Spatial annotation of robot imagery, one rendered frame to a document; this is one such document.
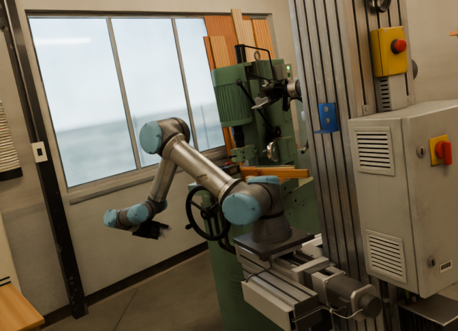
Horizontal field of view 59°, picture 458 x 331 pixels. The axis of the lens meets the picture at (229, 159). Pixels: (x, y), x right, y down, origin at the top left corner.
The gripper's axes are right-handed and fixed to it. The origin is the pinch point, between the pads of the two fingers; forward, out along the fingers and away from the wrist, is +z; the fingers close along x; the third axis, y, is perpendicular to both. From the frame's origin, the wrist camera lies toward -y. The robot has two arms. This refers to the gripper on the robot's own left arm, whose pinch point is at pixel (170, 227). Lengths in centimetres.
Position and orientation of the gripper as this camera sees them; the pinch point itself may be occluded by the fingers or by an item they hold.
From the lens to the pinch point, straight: 201.5
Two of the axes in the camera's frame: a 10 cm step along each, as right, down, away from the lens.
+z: 6.3, 2.9, 7.2
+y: -1.7, 9.6, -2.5
